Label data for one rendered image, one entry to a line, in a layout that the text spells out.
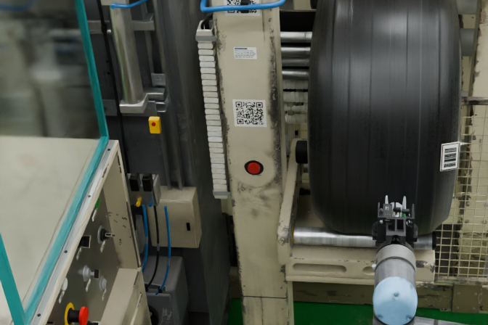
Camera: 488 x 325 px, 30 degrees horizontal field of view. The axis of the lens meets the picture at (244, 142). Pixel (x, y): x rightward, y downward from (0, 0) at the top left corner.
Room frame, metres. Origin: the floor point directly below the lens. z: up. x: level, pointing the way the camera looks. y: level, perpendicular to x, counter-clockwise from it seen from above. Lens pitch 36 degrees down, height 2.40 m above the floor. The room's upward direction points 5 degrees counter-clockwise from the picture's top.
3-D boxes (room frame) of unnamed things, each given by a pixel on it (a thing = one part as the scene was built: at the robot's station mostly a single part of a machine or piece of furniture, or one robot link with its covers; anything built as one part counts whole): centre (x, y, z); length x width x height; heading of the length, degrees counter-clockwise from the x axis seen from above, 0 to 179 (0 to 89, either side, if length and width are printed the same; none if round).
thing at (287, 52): (2.18, -0.14, 1.05); 0.20 x 0.15 x 0.30; 79
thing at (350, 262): (1.62, -0.26, 0.83); 0.36 x 0.09 x 0.06; 79
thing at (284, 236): (1.79, -0.11, 0.90); 0.40 x 0.03 x 0.10; 169
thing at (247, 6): (1.79, -0.03, 1.51); 0.19 x 0.19 x 0.06; 79
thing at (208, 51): (1.77, 0.06, 1.19); 0.05 x 0.04 x 0.48; 169
